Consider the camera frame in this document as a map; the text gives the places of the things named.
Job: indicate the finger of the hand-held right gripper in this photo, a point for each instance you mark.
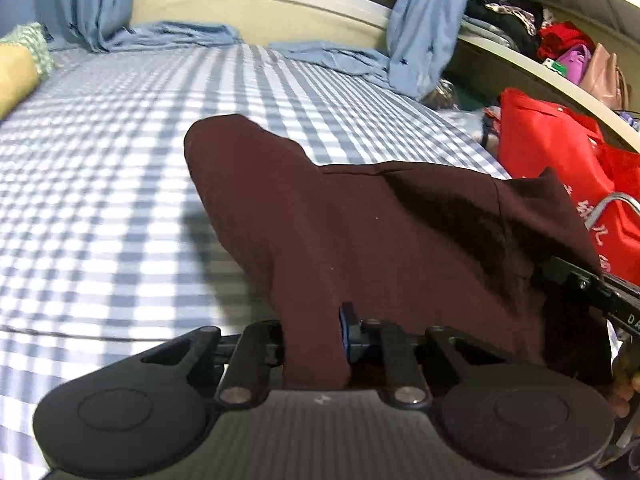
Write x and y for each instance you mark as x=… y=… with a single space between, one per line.
x=570 y=275

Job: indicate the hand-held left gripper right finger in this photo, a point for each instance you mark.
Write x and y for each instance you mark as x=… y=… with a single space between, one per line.
x=346 y=335

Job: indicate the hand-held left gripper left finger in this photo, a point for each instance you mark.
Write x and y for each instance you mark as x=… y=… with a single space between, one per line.
x=250 y=355

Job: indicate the maroon printed t-shirt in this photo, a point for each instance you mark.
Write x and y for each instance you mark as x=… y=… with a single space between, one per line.
x=375 y=240

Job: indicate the folded grey clothes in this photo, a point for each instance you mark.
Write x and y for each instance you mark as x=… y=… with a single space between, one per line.
x=487 y=34

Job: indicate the dark clothes pile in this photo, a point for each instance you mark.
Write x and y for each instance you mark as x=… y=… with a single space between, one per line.
x=505 y=25

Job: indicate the person's right hand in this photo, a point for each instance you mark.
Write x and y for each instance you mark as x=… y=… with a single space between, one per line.
x=625 y=385

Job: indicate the red fabric bag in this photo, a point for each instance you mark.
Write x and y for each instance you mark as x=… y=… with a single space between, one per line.
x=555 y=150

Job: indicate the beige handbag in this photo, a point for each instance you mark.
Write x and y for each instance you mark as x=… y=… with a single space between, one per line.
x=605 y=77

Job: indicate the white shelf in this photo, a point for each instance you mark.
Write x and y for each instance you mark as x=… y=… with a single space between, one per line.
x=540 y=72

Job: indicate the green and white box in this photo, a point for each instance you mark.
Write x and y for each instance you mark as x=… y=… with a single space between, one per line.
x=555 y=66

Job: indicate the blue checked bed sheet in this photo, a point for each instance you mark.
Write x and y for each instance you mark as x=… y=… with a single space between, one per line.
x=125 y=185

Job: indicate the pink handbag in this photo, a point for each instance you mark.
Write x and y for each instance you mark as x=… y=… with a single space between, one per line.
x=575 y=62

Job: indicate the red garment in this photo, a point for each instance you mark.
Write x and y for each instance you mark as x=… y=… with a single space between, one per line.
x=565 y=40

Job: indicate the floral patterned cloth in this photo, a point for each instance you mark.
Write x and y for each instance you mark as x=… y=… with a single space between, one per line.
x=512 y=15

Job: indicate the blue star curtain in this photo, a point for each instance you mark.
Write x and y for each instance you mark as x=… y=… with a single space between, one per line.
x=425 y=25
x=110 y=5

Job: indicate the green checked cloth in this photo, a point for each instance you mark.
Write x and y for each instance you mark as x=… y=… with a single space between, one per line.
x=32 y=42

